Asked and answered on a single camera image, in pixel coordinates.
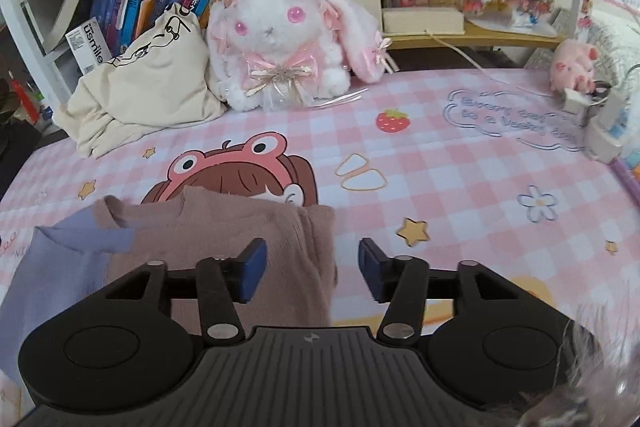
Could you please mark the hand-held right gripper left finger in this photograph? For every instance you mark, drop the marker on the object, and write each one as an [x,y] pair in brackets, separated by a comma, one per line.
[252,269]

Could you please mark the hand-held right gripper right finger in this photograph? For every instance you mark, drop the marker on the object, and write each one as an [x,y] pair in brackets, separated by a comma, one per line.
[372,269]

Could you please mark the brown and purple sweater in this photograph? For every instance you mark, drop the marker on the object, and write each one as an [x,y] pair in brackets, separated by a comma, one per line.
[295,247]

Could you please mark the pink checked cartoon mat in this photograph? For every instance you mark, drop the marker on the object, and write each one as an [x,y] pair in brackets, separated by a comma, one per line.
[450,167]

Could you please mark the white and pink bunny plush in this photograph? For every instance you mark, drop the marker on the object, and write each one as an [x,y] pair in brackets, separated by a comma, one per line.
[270,22]

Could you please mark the wooden shelf board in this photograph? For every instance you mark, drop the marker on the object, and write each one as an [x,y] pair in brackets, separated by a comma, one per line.
[475,41]

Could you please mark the cream flat box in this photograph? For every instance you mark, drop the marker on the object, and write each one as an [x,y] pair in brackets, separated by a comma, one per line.
[422,21]

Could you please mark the small cream box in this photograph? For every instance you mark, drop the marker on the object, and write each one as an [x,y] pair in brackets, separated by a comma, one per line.
[360,7]

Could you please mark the small white charger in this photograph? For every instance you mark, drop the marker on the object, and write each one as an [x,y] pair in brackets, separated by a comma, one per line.
[575,99]

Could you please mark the white power adapter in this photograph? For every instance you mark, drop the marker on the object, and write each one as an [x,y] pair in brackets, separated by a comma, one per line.
[605,132]

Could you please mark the colourful stationery packet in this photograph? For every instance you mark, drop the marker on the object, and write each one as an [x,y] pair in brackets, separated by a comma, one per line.
[627,174]

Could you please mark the white product box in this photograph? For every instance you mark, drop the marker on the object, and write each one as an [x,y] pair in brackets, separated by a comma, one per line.
[90,44]

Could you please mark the pink pig plush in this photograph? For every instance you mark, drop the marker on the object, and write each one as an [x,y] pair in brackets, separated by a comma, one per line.
[570,64]

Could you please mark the white knitted cloth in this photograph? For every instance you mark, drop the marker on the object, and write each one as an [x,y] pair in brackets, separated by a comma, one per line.
[615,42]

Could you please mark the white shelf frame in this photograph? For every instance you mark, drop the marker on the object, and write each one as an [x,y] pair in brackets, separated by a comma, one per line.
[30,37]

